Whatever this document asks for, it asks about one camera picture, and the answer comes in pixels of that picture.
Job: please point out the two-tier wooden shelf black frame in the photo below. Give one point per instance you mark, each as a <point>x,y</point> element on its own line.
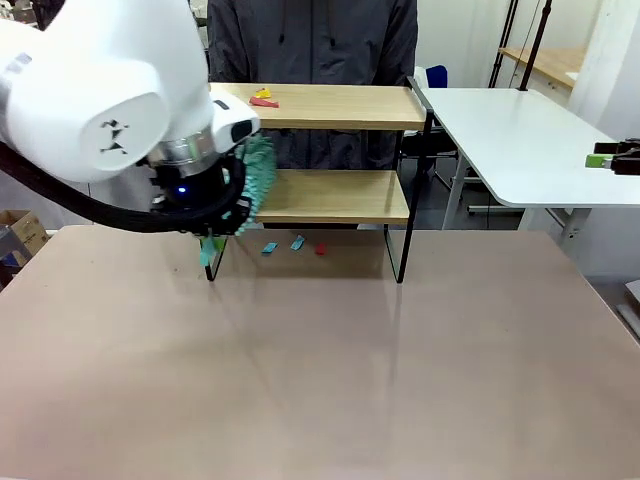
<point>325,107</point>

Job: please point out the yellow paper scrap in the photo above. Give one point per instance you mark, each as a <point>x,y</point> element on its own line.
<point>262,92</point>

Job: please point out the blue paper scrap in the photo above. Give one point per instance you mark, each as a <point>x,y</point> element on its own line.
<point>270,248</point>
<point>297,242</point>

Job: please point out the white table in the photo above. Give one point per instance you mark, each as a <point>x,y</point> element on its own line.
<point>525,140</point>

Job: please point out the long red paper scrap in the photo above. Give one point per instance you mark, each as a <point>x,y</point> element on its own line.
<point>265,102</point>

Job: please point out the thin black tripod legs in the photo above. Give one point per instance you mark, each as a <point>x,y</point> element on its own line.
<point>502,45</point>

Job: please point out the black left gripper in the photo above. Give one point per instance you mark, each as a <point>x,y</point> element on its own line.
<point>185,192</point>

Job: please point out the cardboard box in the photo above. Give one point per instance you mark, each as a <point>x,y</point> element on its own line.
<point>25,230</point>

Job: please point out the light wooden table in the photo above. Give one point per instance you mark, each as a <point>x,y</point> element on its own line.
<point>555,62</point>

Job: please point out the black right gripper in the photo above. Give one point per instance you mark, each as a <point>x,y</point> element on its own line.
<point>627,160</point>

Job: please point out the black stand pole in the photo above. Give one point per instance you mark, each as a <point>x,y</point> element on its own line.
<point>537,40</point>

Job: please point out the blue chair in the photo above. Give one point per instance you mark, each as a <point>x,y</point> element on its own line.
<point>437,75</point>

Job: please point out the grey metal bracket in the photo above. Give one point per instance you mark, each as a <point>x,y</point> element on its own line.
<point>634,300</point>

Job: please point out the teal microfiber duster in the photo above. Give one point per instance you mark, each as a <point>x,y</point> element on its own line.
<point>262,175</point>

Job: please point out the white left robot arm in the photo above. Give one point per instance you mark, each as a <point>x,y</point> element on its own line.
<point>100,75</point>

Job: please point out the person in grey jacket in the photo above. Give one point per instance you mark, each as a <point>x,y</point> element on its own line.
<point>310,40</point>

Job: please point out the small red paper scrap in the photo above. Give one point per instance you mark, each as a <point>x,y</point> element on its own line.
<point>320,249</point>

